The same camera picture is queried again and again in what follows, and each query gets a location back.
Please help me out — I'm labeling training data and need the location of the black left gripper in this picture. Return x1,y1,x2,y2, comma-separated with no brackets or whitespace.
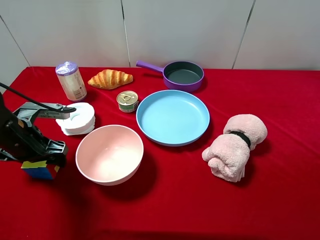
4,102,76,174

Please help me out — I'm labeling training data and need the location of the multicolour puzzle cube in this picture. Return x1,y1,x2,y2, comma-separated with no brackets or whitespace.
21,160,60,180

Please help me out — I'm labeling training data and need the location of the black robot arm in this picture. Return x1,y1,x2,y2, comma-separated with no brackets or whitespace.
0,97,76,168

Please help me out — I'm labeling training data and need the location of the white round plastic container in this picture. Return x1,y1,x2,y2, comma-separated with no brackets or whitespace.
55,102,96,136

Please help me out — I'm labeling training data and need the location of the pink bowl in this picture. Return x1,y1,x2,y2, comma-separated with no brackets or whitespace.
75,124,144,186

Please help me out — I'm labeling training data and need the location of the purple-capped paper roll pack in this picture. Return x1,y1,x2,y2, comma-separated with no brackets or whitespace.
55,61,87,102

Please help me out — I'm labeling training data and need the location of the small tin can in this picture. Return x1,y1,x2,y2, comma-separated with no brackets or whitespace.
116,90,139,113

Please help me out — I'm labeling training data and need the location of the croissant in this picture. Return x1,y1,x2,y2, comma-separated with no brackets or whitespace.
87,69,134,90

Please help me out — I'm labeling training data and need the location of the blue plate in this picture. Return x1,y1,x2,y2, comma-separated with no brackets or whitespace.
136,90,210,147

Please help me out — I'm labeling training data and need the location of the purple saucepan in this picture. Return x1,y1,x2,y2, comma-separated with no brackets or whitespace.
136,60,205,93

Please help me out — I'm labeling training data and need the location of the pink rolled towel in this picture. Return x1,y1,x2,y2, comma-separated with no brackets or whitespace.
202,114,268,183

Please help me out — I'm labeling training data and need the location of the red velvet tablecloth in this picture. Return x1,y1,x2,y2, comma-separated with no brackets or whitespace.
0,69,320,240

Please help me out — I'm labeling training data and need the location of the black cable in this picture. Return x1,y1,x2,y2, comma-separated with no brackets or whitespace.
0,82,76,112

